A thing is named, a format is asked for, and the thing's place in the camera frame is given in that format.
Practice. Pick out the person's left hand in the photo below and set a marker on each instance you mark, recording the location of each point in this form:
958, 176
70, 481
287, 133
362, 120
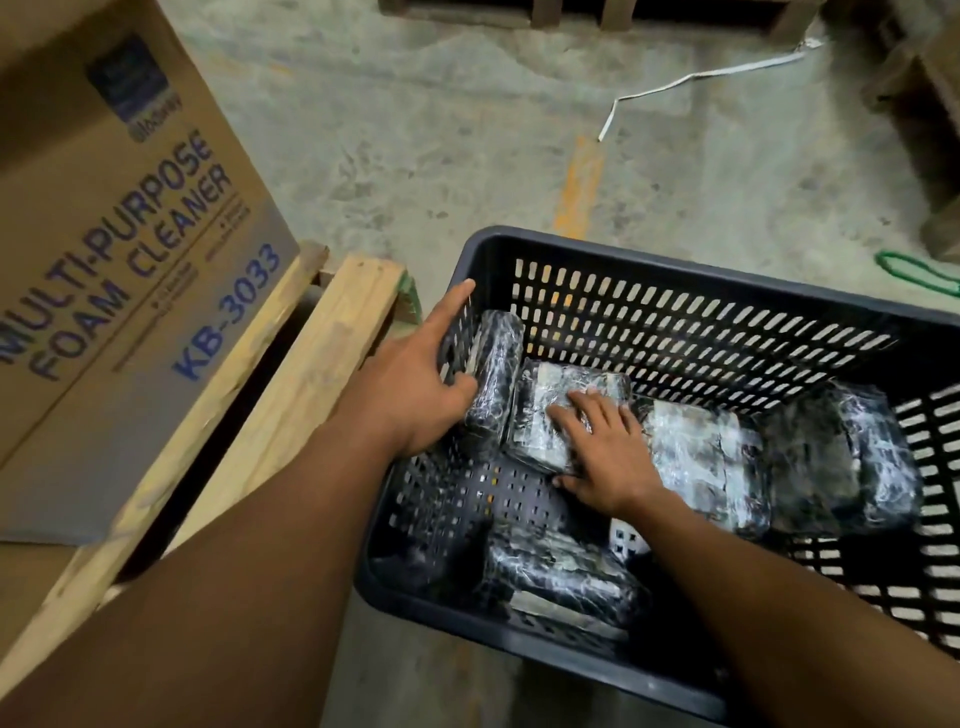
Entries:
405, 390

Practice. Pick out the person's right hand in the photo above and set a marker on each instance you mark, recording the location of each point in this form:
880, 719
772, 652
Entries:
615, 465

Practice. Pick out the person's right middle finger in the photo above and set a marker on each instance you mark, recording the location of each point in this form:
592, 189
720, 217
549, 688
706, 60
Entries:
589, 412

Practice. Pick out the person's right thumb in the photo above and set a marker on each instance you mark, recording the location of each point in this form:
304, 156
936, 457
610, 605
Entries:
570, 484

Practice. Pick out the person's left thumb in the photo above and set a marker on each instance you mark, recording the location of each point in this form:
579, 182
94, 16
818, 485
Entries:
461, 391

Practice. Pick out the person's right little finger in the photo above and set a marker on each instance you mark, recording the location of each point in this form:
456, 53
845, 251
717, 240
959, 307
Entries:
631, 422

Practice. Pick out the black parcel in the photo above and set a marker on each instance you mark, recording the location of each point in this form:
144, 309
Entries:
840, 457
495, 360
712, 457
544, 394
555, 574

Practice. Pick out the dark grey plastic crate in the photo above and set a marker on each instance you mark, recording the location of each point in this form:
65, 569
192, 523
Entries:
675, 315

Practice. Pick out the person's right forearm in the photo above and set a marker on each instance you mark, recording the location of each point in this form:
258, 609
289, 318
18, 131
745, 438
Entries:
765, 615

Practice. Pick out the person's left forearm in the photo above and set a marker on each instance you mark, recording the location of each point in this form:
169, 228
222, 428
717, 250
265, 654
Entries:
225, 585

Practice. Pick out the light wooden pallet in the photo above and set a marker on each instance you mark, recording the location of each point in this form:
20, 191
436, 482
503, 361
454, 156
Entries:
330, 352

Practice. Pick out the brown cardboard box blue print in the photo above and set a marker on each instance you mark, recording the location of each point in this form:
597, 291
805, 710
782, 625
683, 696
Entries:
112, 225

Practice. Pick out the dark wooden pallet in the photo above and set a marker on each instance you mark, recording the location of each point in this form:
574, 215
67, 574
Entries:
600, 11
926, 97

